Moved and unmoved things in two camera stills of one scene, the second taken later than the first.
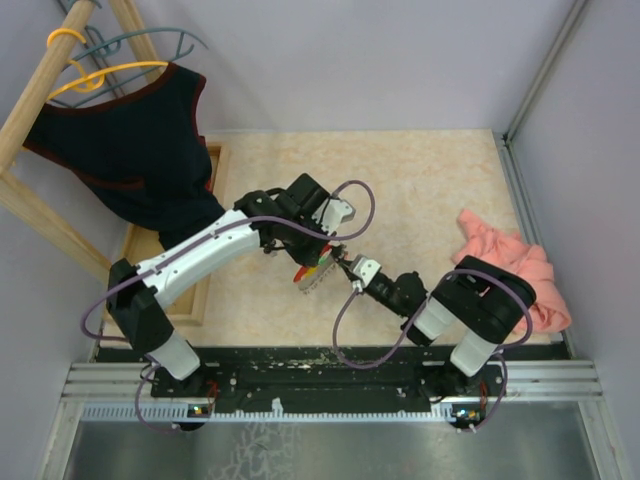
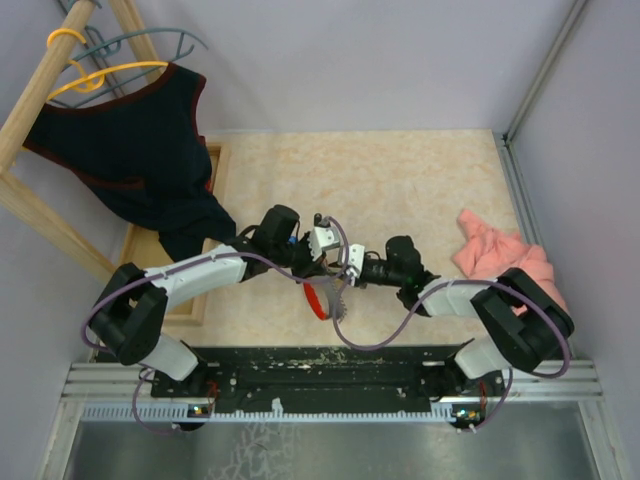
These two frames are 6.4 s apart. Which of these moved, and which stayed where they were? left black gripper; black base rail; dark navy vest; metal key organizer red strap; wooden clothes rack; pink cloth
Moved: metal key organizer red strap; left black gripper
Stayed: black base rail; wooden clothes rack; pink cloth; dark navy vest
